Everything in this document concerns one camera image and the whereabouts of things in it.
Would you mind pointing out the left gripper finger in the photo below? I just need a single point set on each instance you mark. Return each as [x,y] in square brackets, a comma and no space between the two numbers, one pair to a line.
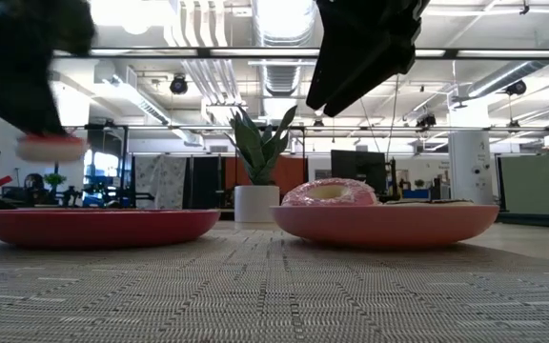
[38,116]

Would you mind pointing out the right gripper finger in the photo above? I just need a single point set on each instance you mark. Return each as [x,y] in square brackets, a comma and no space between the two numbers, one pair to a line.
[374,76]
[336,71]

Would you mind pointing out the small red frosted donut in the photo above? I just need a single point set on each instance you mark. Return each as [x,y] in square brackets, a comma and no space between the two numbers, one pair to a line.
[50,150]

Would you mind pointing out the large pink frosted donut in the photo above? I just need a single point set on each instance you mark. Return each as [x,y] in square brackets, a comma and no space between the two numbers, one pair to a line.
[355,194]

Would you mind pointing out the small green background plant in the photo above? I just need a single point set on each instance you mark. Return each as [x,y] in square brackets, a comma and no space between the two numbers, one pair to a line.
[54,179]

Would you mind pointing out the black ceiling spotlight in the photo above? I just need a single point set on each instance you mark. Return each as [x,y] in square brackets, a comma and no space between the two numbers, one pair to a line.
[516,88]
[178,86]
[427,121]

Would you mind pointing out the black computer monitor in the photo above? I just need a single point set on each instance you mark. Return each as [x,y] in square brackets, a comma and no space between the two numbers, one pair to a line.
[358,171]

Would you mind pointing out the green broad-leaf plant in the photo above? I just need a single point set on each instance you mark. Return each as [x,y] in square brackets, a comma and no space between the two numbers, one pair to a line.
[255,152]

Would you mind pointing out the dark red round plate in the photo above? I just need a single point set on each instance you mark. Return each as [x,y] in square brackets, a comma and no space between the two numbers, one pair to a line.
[98,228]

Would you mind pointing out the white round column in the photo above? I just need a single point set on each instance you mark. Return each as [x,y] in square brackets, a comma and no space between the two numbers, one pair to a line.
[470,167]

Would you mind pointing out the white patterned hanging cloth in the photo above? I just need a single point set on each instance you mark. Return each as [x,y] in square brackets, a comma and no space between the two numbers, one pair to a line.
[160,181]

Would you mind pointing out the light pink round plate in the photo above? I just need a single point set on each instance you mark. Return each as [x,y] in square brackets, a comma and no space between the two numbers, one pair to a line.
[384,226]

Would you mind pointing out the white plant pot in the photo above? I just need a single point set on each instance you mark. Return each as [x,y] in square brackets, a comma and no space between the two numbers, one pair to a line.
[250,205]

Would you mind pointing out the black hanging panel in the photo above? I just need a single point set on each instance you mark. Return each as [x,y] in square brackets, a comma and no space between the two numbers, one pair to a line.
[206,183]

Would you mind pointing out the grey woven table mat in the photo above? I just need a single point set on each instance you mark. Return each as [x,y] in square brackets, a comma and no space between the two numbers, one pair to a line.
[255,295]

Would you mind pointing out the black metal stand frame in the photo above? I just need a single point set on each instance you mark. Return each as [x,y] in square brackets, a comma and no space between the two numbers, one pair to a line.
[124,167]

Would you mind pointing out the orange wall panel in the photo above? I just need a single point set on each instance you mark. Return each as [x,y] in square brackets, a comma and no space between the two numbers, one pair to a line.
[293,171]

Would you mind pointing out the green partition wall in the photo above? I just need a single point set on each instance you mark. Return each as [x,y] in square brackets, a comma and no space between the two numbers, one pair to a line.
[541,181]

